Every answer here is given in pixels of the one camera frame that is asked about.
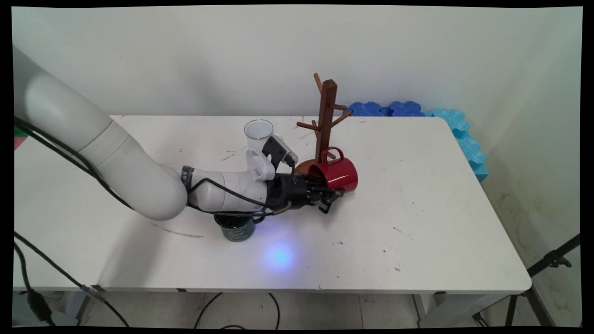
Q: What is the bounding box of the dark green enamel mug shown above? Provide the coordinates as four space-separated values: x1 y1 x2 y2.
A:
213 212 266 243

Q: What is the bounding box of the white enamel mug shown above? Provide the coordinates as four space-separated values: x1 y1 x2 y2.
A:
244 119 279 152

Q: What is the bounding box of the red enamel mug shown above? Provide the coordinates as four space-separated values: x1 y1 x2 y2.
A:
306 147 359 193

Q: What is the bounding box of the brown wooden mug tree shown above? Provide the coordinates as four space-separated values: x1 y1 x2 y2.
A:
294 72 352 178

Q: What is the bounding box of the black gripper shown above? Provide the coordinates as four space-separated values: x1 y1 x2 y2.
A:
266 172 347 214

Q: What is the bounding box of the black floor cable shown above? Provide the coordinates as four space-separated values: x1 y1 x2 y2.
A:
194 292 281 330

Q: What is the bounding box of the dark blue foam mat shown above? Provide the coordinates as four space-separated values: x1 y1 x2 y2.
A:
343 102 393 117
388 101 425 117

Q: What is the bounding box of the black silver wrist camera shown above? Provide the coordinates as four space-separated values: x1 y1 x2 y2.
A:
262 134 299 170

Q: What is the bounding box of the wide white table leg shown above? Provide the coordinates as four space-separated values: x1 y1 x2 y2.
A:
412 293 511 328

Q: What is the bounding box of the black cable with box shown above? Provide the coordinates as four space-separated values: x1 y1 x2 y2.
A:
13 241 57 327

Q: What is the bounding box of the black cable with connector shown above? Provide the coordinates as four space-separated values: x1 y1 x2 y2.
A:
13 231 131 328

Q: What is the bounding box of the light blue foam mat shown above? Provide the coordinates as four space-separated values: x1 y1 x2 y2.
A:
424 108 489 183

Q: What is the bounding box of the black tripod stand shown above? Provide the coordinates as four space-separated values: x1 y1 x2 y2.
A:
472 233 582 328

